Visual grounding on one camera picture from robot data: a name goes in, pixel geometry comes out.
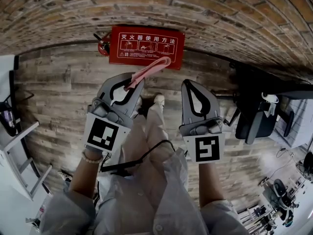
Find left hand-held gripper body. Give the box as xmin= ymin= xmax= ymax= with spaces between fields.
xmin=83 ymin=96 xmax=134 ymax=154

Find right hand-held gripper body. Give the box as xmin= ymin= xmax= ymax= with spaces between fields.
xmin=178 ymin=116 xmax=226 ymax=164

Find pink cloth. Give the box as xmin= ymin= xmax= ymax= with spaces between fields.
xmin=123 ymin=56 xmax=172 ymax=92

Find red fire extinguisher box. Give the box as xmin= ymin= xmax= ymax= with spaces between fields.
xmin=109 ymin=25 xmax=186 ymax=71

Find person's left forearm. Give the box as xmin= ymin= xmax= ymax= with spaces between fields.
xmin=68 ymin=150 xmax=105 ymax=200

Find person's right forearm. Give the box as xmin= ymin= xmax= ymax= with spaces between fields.
xmin=198 ymin=162 xmax=227 ymax=208

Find red fire extinguisher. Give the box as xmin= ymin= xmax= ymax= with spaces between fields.
xmin=93 ymin=32 xmax=112 ymax=56

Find person's right white shoe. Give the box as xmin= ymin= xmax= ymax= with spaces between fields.
xmin=154 ymin=93 xmax=166 ymax=106

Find beige trousers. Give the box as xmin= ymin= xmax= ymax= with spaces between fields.
xmin=122 ymin=101 xmax=177 ymax=171

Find black office chair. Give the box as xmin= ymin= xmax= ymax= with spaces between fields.
xmin=211 ymin=65 xmax=313 ymax=145

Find grey shirt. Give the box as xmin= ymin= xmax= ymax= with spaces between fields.
xmin=39 ymin=148 xmax=250 ymax=235

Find white desk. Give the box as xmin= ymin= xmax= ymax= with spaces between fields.
xmin=0 ymin=55 xmax=53 ymax=202

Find grey and black robot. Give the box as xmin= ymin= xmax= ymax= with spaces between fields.
xmin=263 ymin=179 xmax=296 ymax=227

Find black mesh chair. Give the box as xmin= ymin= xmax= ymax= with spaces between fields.
xmin=0 ymin=70 xmax=34 ymax=137

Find pale bead bracelet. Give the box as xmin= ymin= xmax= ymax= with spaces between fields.
xmin=82 ymin=150 xmax=104 ymax=164

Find small white camera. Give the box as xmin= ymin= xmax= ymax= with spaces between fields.
xmin=261 ymin=92 xmax=279 ymax=105

